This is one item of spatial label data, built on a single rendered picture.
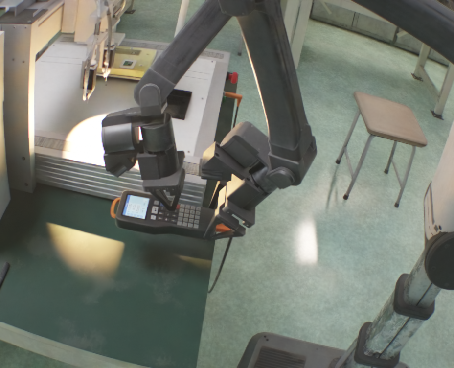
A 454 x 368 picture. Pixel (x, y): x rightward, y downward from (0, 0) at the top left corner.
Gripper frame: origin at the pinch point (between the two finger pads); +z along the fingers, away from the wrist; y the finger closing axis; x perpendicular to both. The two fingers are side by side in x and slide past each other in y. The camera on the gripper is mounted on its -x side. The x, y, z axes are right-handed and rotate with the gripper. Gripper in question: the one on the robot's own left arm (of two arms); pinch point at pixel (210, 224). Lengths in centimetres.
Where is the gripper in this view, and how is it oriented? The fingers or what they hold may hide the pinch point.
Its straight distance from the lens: 104.1
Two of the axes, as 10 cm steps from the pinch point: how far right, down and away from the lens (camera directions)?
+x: 7.7, 5.2, 3.6
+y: -0.7, 6.3, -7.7
